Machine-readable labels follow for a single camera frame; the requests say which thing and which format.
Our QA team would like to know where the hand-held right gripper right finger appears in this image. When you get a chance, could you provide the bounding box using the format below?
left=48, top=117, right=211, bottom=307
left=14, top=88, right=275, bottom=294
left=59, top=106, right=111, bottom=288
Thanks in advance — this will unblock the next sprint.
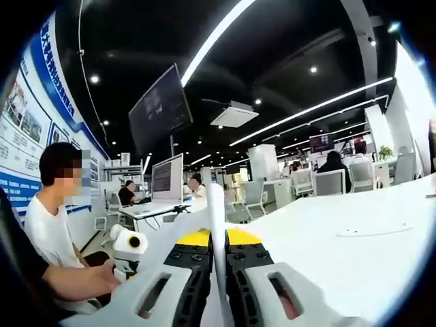
left=225, top=228, right=371, bottom=327

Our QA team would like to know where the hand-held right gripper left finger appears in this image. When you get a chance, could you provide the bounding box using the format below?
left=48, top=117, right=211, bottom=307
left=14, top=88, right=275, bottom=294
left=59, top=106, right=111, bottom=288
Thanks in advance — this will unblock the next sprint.
left=59, top=228, right=214, bottom=327

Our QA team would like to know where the white printing paper bundle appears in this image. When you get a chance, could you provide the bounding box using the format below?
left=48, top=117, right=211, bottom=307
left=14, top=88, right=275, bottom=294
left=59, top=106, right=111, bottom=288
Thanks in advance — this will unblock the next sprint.
left=136, top=183, right=236, bottom=327

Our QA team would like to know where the person's left hand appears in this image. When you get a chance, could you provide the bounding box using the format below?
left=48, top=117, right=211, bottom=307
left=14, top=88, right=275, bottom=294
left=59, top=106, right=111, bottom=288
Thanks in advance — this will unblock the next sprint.
left=91, top=261, right=122, bottom=291

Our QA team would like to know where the white side desk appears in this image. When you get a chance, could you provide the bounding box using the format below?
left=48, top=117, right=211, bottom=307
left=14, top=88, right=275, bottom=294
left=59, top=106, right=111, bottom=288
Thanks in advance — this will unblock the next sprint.
left=119, top=204, right=191, bottom=236

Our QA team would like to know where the black laptop stand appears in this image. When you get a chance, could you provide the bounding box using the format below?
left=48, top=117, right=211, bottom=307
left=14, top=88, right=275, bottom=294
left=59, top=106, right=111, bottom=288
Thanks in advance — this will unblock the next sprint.
left=162, top=203, right=192, bottom=224

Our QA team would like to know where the white storage shelf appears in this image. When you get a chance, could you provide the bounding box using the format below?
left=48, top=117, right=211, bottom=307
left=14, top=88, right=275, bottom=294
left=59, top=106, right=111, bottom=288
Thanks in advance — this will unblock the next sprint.
left=102, top=153, right=144, bottom=191

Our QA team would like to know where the monitor on stand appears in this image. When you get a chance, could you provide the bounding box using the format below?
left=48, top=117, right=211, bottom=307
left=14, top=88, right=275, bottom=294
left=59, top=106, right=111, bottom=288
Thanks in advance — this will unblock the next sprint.
left=121, top=153, right=192, bottom=219

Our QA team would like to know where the white table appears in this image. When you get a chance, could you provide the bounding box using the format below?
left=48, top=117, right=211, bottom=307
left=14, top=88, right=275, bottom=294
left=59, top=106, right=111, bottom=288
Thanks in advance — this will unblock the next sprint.
left=136, top=173, right=436, bottom=324

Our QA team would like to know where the white table outlet cover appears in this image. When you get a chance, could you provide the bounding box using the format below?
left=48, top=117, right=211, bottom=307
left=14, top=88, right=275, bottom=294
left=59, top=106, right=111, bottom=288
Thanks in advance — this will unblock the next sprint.
left=337, top=223, right=413, bottom=238

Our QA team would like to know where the group of white office chairs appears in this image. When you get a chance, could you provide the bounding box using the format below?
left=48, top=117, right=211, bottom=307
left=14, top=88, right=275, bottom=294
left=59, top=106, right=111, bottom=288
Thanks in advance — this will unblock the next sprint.
left=93, top=149, right=418, bottom=246

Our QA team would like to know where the large dark hanging screen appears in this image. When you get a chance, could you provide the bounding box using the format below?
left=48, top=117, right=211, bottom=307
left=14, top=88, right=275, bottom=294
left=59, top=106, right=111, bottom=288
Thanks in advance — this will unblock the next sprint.
left=128, top=63, right=194, bottom=156

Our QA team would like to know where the small dark hanging screen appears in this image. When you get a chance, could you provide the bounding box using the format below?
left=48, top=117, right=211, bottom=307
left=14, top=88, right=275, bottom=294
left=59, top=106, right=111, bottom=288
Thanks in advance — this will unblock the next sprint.
left=309, top=134, right=335, bottom=153

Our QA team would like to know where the ceiling air conditioner unit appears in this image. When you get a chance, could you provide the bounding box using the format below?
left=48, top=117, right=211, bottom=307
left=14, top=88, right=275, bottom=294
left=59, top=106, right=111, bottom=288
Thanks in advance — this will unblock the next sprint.
left=210, top=100, right=258, bottom=129

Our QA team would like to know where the long curved ceiling light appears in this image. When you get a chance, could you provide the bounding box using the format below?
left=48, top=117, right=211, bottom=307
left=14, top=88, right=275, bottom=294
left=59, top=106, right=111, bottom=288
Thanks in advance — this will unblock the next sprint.
left=228, top=76, right=394, bottom=147

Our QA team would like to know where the long straight ceiling light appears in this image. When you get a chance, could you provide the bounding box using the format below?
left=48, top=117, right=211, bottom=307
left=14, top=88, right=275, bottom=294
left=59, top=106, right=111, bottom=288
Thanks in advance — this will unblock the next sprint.
left=180, top=0, right=258, bottom=86

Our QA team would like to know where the blue white wall poster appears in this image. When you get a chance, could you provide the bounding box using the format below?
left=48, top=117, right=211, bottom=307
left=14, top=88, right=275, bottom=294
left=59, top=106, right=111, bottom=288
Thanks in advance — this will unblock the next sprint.
left=0, top=10, right=112, bottom=222

